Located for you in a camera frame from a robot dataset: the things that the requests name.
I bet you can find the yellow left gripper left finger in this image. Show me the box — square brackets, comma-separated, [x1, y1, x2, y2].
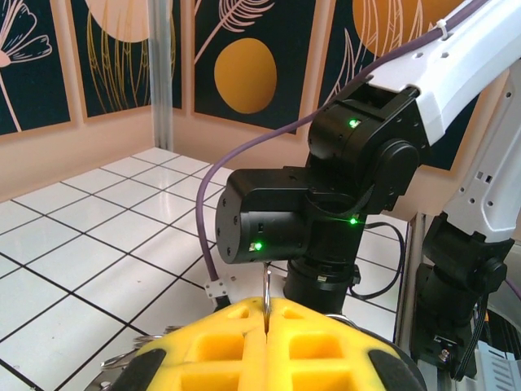
[116, 296, 268, 391]

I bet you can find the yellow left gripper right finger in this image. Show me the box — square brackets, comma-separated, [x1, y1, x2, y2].
[266, 297, 424, 391]

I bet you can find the long aluminium base rail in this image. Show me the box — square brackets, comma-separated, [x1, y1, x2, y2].
[391, 211, 427, 355]

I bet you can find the aluminium corner post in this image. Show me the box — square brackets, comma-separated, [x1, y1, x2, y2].
[147, 0, 175, 152]

